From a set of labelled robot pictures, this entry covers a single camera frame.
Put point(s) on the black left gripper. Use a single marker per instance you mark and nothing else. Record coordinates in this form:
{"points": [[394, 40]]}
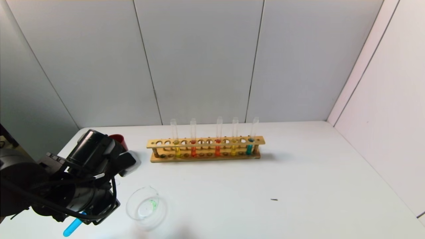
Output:
{"points": [[105, 213]]}

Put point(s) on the blue pigment glass test tube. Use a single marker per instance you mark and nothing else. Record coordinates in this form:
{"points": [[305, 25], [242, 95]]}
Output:
{"points": [[71, 229], [248, 150]]}

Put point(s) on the yellow pigment glass test tube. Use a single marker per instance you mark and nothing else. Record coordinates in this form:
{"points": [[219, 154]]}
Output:
{"points": [[178, 151], [233, 150]]}

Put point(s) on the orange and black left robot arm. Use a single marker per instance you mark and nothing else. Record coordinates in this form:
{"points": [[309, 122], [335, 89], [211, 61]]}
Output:
{"points": [[20, 179]]}

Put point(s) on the glass beaker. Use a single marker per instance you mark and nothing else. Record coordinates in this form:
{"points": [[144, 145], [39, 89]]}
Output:
{"points": [[142, 209]]}

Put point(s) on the orange pigment glass test tube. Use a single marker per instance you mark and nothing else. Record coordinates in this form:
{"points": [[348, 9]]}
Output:
{"points": [[193, 151], [217, 151]]}

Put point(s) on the wooden test tube rack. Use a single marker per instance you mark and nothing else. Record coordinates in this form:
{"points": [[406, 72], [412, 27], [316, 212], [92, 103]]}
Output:
{"points": [[261, 140]]}

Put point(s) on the dark red plastic cup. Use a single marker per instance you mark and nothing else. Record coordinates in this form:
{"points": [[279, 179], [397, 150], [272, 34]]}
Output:
{"points": [[120, 141]]}

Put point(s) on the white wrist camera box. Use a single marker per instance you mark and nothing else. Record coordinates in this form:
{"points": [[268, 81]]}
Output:
{"points": [[134, 162]]}

